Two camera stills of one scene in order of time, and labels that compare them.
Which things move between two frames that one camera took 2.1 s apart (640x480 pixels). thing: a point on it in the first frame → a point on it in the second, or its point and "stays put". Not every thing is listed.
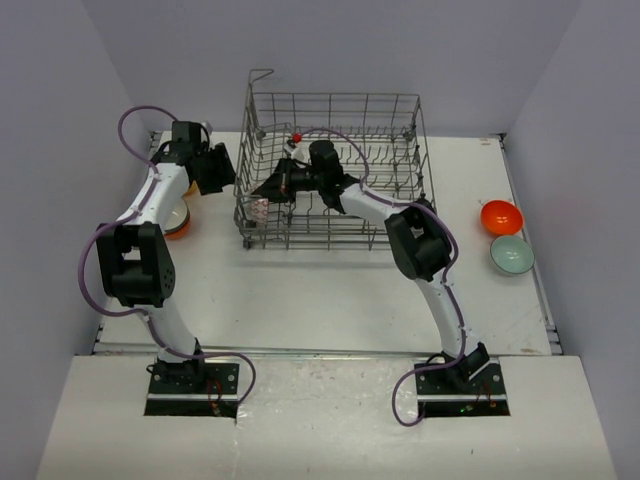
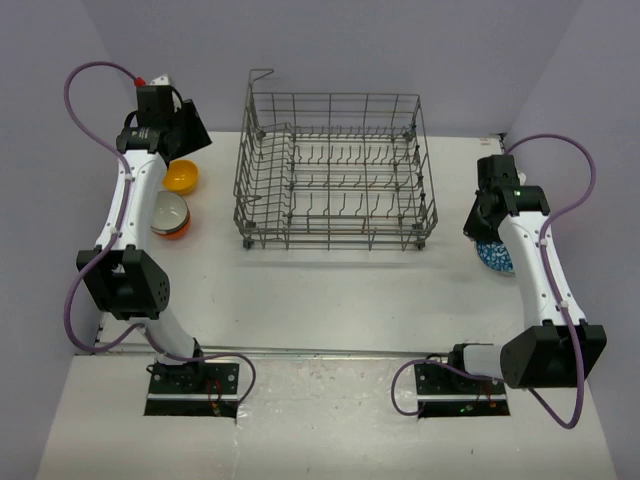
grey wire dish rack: x=383 y=145 stays put
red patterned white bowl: x=259 y=211 → x=496 y=255
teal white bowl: x=174 y=213 stays put
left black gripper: x=225 y=172 → x=198 y=137
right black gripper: x=279 y=188 → x=474 y=230
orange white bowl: x=177 y=234 stays put
